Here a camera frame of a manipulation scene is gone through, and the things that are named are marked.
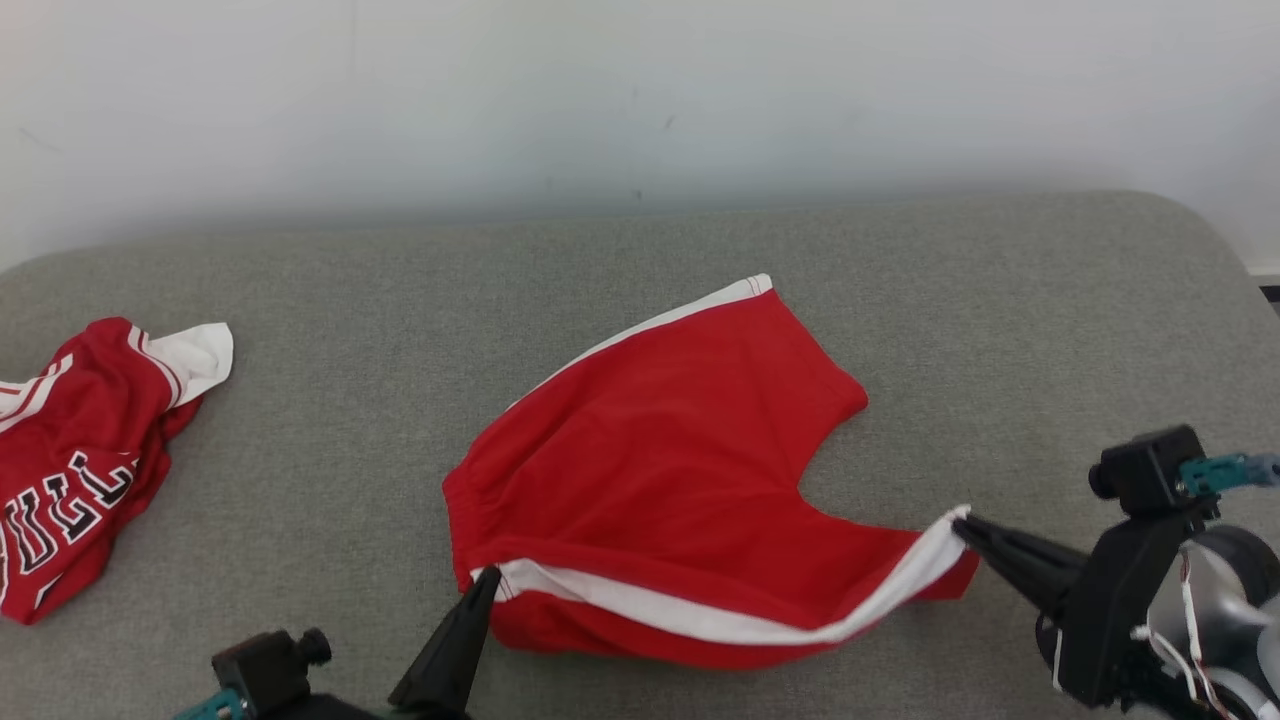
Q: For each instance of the red shorts with white stripe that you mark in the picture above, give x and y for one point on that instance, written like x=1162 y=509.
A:
x=650 y=450

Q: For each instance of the red jersey with black lettering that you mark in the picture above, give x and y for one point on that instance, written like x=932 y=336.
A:
x=90 y=420

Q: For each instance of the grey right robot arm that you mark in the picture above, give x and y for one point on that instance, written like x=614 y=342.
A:
x=1240 y=600

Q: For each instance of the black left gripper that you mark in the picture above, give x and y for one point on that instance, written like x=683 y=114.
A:
x=350 y=710

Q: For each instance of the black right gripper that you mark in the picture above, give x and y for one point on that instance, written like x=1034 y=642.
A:
x=1110 y=610

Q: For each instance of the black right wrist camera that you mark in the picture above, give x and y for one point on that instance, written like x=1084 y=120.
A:
x=1145 y=470

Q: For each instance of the grey fabric mat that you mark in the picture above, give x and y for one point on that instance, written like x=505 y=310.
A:
x=400 y=330

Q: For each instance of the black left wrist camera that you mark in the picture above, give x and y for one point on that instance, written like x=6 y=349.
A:
x=265 y=665

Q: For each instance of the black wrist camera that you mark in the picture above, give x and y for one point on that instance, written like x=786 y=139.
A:
x=265 y=665
x=1145 y=470

